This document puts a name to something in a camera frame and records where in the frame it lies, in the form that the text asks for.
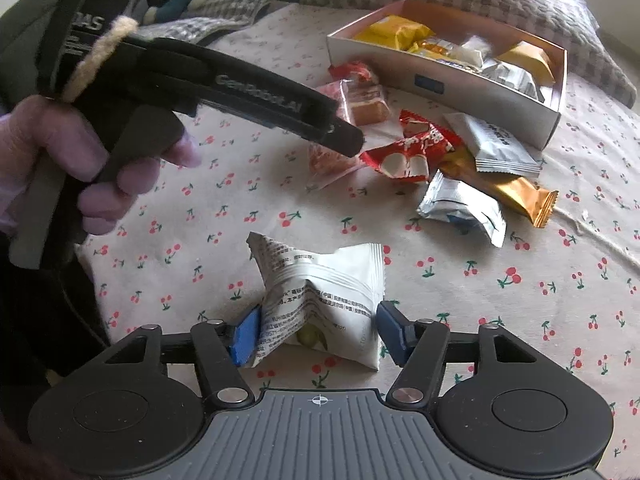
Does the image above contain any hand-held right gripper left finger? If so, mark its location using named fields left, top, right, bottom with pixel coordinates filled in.
left=102, top=305, right=263, bottom=408

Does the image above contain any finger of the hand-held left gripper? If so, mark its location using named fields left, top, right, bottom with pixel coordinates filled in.
left=280, top=95, right=364, bottom=157

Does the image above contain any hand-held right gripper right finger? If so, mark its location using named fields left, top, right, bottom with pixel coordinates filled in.
left=376, top=301, right=541, bottom=407

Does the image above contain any clear packet of beige cakes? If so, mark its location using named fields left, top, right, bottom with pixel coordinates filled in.
left=315, top=79, right=391, bottom=128

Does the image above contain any red foil packet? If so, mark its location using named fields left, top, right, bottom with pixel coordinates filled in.
left=328, top=60, right=381, bottom=88

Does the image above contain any red snack packet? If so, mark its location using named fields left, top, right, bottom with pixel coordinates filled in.
left=360, top=110, right=463, bottom=182

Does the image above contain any white packet with black text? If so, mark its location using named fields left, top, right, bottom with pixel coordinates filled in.
left=246, top=231, right=386, bottom=372

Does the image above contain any white cardboard box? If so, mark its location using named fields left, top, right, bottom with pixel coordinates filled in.
left=326, top=1, right=568, bottom=151

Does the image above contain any long yellow snack packet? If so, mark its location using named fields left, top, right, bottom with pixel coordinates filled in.
left=354, top=16, right=436, bottom=51

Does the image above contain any silver packet with blue print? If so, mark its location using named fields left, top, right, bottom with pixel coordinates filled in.
left=416, top=169, right=507, bottom=248

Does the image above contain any white packet with grey print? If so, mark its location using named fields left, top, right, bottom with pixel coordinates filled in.
left=442, top=111, right=543, bottom=177

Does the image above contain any gold-brown snack packet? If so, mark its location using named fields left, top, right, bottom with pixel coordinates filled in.
left=440, top=147, right=560, bottom=228

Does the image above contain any gold foil snack packet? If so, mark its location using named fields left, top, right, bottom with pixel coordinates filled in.
left=497, top=40, right=557, bottom=86

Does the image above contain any person's left hand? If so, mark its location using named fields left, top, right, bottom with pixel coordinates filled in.
left=0, top=95, right=203, bottom=236

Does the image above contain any cherry print cloth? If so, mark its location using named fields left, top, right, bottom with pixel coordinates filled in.
left=75, top=2, right=640, bottom=466

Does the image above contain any grey checkered pillow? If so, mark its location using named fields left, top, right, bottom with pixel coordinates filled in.
left=300, top=0, right=638, bottom=108

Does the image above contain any beige cord loop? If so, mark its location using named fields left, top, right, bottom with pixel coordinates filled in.
left=64, top=16, right=141, bottom=102

